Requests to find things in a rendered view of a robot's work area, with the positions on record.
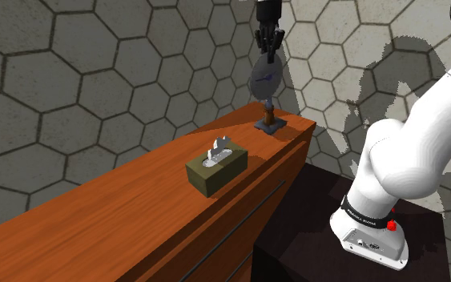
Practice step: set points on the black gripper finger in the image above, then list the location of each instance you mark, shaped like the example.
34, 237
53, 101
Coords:
276, 42
259, 39

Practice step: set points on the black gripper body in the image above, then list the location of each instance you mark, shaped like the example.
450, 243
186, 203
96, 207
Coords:
268, 11

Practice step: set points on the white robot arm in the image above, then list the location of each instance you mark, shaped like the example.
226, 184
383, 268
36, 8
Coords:
403, 164

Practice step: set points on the grey round table clock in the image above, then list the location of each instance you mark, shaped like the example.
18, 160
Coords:
266, 80

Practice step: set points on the olive tissue box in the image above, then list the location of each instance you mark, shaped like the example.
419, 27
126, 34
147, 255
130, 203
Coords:
218, 168

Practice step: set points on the dark robot stand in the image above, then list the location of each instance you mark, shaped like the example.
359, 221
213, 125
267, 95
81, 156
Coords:
303, 242

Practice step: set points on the orange wooden chest of drawers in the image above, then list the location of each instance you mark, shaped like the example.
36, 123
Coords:
104, 218

